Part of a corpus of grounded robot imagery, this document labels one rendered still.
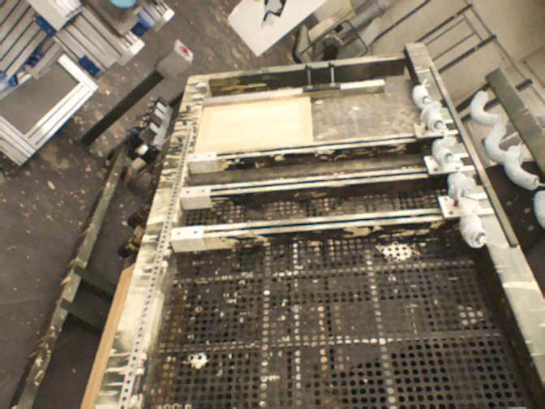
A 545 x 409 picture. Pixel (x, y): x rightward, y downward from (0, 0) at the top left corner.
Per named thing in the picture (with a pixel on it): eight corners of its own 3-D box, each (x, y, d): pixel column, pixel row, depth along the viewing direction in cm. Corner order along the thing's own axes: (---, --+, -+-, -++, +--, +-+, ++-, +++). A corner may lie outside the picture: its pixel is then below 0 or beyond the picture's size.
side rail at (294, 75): (212, 91, 282) (208, 74, 274) (402, 70, 271) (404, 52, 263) (212, 96, 278) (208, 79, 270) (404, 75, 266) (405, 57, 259)
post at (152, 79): (83, 135, 303) (159, 64, 268) (91, 141, 306) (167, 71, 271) (79, 140, 298) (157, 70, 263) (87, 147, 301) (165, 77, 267)
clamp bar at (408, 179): (186, 196, 207) (171, 152, 190) (469, 173, 194) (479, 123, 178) (182, 213, 199) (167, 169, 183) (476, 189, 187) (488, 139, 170)
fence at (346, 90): (205, 105, 260) (203, 98, 257) (382, 86, 250) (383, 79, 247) (204, 109, 256) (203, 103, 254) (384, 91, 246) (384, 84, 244)
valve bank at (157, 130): (135, 106, 262) (163, 81, 251) (155, 123, 269) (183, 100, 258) (111, 164, 226) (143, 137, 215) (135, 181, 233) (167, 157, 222)
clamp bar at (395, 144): (194, 162, 223) (180, 119, 207) (454, 139, 211) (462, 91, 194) (190, 176, 216) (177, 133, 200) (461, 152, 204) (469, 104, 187)
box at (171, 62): (156, 58, 268) (178, 38, 260) (172, 73, 274) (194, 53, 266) (152, 68, 260) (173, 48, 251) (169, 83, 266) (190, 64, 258)
